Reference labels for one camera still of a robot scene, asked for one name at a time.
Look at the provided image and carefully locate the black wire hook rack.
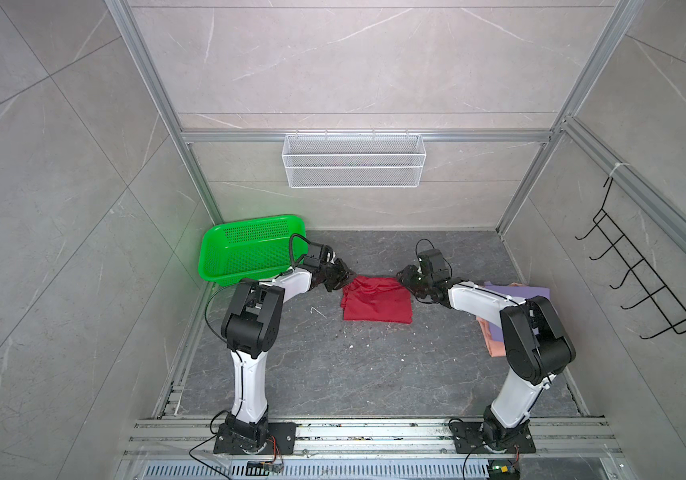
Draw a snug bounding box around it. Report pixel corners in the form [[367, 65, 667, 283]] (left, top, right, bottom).
[[574, 178, 686, 341]]

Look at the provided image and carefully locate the red t shirt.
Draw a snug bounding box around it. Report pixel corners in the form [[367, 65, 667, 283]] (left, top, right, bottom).
[[341, 276, 412, 325]]

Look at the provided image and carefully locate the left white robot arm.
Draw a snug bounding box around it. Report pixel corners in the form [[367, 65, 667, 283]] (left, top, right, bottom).
[[213, 259, 356, 454]]

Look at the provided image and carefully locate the left black corrugated cable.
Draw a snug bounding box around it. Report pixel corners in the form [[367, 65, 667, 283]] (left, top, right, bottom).
[[287, 232, 320, 268]]

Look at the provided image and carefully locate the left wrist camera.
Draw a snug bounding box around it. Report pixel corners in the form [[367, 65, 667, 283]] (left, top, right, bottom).
[[300, 242, 335, 271]]

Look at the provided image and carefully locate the white wire mesh basket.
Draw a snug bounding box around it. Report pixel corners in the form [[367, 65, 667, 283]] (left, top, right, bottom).
[[281, 134, 427, 189]]

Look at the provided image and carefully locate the pink folded t shirt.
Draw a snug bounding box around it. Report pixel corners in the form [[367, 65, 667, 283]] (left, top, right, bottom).
[[477, 318, 505, 358]]

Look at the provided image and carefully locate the small green circuit board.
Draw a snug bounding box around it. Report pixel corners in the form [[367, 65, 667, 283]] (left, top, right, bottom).
[[488, 460, 520, 480]]

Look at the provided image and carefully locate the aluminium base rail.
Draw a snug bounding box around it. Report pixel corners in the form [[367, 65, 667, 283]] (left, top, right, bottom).
[[113, 417, 634, 479]]

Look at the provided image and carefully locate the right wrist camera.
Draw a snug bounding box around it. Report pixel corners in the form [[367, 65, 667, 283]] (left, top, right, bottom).
[[418, 248, 452, 285]]

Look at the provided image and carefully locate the purple folded t shirt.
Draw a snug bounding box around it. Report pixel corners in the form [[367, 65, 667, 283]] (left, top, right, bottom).
[[482, 281, 551, 344]]

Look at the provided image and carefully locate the green plastic basket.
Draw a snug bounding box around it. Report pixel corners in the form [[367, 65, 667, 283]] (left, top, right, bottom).
[[198, 215, 307, 287]]

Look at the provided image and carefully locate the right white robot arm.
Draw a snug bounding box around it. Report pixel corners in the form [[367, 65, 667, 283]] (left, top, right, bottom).
[[396, 265, 576, 452]]

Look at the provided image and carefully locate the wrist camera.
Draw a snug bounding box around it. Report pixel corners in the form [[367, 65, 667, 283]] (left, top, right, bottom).
[[418, 248, 452, 285], [300, 242, 335, 271]]

